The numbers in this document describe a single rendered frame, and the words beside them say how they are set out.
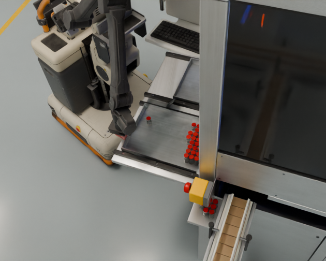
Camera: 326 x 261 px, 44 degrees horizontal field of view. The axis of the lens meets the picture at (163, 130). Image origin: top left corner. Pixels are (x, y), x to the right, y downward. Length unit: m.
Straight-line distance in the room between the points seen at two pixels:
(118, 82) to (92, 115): 1.18
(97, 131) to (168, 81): 0.79
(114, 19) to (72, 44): 0.94
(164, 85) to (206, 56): 0.96
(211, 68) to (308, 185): 0.54
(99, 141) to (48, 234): 0.65
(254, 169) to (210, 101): 0.34
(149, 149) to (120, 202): 0.94
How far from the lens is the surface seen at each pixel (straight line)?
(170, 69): 2.03
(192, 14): 2.34
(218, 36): 0.96
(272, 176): 1.37
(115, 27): 1.46
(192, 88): 1.93
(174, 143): 1.75
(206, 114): 1.19
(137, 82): 2.80
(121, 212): 2.59
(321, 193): 1.41
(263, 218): 1.69
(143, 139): 1.77
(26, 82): 3.44
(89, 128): 2.62
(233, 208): 1.55
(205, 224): 1.58
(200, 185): 1.47
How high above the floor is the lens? 2.34
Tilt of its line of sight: 55 degrees down
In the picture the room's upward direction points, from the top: 7 degrees counter-clockwise
